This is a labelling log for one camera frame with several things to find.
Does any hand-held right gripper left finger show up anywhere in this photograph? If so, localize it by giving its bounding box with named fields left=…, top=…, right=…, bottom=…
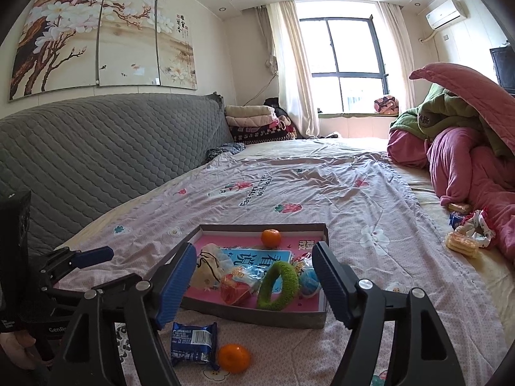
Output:
left=48, top=242, right=199, bottom=386

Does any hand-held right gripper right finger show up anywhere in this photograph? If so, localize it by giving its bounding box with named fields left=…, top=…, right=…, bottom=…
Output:
left=311, top=240, right=469, bottom=386

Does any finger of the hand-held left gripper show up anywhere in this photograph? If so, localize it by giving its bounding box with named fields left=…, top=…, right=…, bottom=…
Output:
left=28, top=245, right=115, bottom=290
left=50, top=273, right=142, bottom=304

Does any blue white ball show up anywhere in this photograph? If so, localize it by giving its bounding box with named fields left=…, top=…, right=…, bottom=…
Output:
left=295, top=257, right=323, bottom=299

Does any white plastic bag item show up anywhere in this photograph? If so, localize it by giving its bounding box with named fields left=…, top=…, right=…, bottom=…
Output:
left=189, top=243, right=236, bottom=290

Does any green fuzzy ring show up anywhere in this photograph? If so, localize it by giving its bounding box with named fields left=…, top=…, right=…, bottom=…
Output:
left=257, top=261, right=300, bottom=311

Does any red white ball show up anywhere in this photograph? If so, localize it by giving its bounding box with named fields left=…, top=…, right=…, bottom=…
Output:
left=219, top=271, right=262, bottom=306

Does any orange tangerine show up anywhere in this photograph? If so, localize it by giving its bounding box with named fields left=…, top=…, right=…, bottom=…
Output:
left=261, top=228, right=281, bottom=249
left=217, top=343, right=251, bottom=372

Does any grey cardboard box pink inside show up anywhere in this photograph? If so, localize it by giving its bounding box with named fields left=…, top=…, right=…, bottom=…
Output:
left=177, top=223, right=331, bottom=329

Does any person's left hand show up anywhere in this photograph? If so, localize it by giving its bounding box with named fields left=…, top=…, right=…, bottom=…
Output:
left=0, top=330, right=41, bottom=371

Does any blue snack packet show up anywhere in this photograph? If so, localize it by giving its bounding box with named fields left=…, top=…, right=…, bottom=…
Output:
left=171, top=321, right=220, bottom=371

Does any printed pink bed sheet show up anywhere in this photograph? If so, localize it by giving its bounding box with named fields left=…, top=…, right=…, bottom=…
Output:
left=52, top=139, right=500, bottom=386

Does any grey quilted headboard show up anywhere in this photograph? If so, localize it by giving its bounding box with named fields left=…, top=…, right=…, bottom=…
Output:
left=0, top=92, right=236, bottom=256

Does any dark patterned pillow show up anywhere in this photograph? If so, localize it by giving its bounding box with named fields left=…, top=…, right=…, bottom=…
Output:
left=206, top=142, right=246, bottom=163

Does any cream mattress cover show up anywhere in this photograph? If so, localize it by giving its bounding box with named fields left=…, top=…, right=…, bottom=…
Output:
left=402, top=161, right=515, bottom=354

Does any dark red patterned folded blanket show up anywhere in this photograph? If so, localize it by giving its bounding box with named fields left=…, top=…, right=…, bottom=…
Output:
left=229, top=123, right=298, bottom=144

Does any pink quilt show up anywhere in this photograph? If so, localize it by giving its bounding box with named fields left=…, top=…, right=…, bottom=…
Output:
left=387, top=62, right=515, bottom=264

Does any cream folded blanket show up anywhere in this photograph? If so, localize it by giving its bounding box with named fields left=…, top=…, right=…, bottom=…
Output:
left=224, top=105, right=278, bottom=128

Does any black clothing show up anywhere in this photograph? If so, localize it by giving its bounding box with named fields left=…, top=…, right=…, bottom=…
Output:
left=263, top=97, right=289, bottom=120

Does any patterned blanket bundle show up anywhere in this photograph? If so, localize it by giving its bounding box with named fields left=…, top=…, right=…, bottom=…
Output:
left=374, top=95, right=400, bottom=114

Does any white sheer curtain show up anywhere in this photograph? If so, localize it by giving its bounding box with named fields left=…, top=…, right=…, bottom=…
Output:
left=378, top=2, right=415, bottom=107
left=269, top=2, right=320, bottom=137

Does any green blanket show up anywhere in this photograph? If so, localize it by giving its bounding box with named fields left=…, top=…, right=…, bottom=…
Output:
left=389, top=82, right=515, bottom=157

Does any floral painting panel with calligraphy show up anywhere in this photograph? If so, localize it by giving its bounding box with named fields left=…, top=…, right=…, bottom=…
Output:
left=155, top=0, right=199, bottom=90

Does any dark framed window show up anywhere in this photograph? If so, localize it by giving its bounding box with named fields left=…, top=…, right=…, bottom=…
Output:
left=300, top=15, right=389, bottom=114

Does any beige curtain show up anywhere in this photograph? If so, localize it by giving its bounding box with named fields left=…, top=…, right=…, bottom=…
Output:
left=255, top=4, right=280, bottom=76

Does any black television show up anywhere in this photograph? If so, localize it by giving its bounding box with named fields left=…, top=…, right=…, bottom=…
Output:
left=490, top=45, right=515, bottom=89

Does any white air conditioner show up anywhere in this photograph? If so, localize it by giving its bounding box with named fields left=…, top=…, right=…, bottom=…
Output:
left=426, top=0, right=468, bottom=30

